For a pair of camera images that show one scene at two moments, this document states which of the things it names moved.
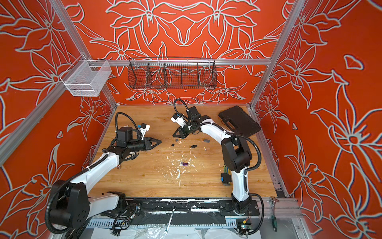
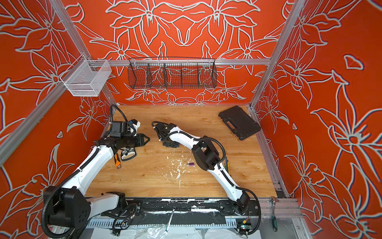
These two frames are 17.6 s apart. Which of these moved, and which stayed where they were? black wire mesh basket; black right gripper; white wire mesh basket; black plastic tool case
Moved: black right gripper
Stayed: white wire mesh basket; black wire mesh basket; black plastic tool case
